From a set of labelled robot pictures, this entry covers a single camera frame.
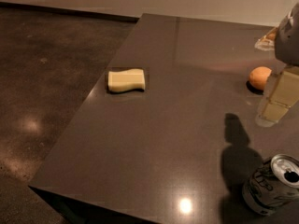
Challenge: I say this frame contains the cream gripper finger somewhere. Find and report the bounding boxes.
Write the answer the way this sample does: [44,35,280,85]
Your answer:
[255,65,299,127]
[254,27,278,51]

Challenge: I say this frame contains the orange fruit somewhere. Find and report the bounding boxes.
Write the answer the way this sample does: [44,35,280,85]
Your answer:
[249,66,272,91]

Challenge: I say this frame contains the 7up soda can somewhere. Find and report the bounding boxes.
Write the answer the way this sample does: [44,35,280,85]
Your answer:
[242,154,299,216]

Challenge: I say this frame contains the yellow sponge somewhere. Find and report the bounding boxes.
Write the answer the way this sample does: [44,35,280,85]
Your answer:
[107,69,146,92]

